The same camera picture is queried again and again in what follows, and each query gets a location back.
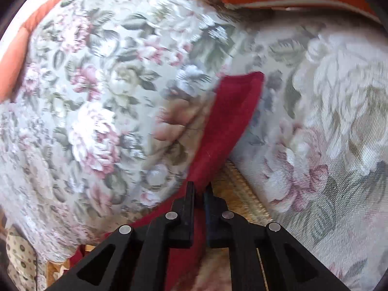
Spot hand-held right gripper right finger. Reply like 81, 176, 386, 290
204, 185, 349, 291

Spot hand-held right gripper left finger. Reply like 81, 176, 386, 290
45, 181, 195, 291

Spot red small cloth garment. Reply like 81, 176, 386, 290
70, 72, 265, 291

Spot floral upholstered sofa cushion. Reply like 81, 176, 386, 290
227, 8, 388, 291
0, 0, 252, 264

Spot beige dotted cloth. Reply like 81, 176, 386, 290
5, 223, 38, 291

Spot gilded wooden sofa frame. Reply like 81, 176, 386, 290
45, 158, 273, 291

